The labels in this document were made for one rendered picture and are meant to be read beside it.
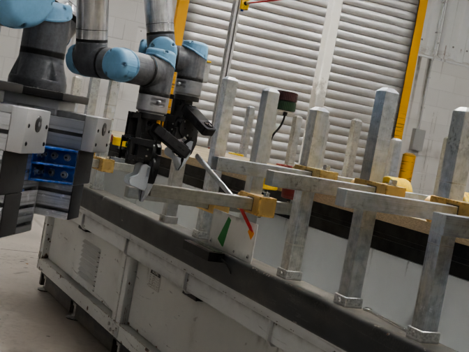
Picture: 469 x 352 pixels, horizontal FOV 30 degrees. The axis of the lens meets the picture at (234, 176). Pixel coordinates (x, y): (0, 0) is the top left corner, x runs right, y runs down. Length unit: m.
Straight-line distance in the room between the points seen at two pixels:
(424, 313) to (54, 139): 1.06
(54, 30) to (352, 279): 1.00
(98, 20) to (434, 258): 0.95
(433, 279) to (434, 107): 10.37
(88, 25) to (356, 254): 0.81
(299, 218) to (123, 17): 8.20
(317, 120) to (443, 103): 10.05
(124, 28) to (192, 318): 7.31
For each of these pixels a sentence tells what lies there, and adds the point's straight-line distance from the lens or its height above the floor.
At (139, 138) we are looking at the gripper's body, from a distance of 2.07.
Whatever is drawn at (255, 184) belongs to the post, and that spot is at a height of 0.90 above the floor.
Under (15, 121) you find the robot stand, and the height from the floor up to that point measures 0.97.
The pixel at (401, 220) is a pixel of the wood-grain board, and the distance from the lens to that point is 2.07.
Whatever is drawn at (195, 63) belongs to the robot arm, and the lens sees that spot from 2.46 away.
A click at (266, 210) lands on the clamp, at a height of 0.84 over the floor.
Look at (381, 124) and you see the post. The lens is 1.85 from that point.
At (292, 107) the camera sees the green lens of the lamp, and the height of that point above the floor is 1.11.
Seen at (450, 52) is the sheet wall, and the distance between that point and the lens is 12.16.
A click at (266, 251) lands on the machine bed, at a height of 0.69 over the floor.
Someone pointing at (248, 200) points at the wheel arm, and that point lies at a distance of 2.23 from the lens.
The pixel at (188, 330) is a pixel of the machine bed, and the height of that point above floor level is 0.31.
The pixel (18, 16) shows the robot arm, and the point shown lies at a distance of 1.73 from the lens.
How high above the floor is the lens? 1.03
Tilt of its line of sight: 3 degrees down
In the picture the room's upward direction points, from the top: 10 degrees clockwise
